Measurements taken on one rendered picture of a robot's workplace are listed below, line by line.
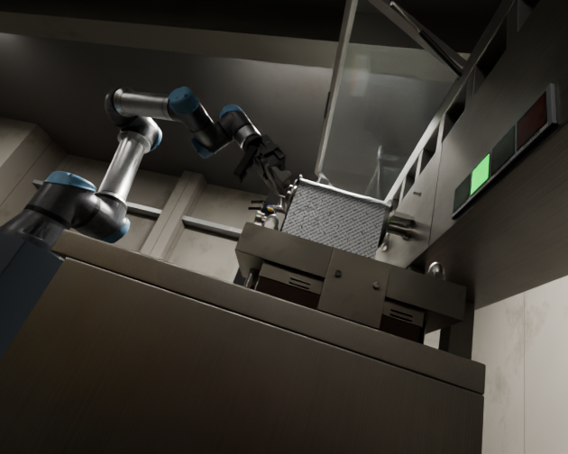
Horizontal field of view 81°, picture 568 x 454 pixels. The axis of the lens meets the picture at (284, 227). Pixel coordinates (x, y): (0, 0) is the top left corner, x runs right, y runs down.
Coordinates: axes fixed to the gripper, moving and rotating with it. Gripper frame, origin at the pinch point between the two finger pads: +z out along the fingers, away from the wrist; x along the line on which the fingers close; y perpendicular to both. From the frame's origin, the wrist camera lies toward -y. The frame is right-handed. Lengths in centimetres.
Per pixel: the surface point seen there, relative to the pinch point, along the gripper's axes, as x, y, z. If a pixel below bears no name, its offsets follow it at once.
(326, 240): -7.8, -0.1, 20.8
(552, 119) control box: -53, 15, 35
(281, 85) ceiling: 131, 105, -162
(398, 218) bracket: -3.2, 21.7, 24.6
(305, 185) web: -7.5, 4.4, 4.7
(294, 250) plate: -27.5, -13.5, 24.9
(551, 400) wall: 150, 115, 143
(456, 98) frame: -19, 48, 9
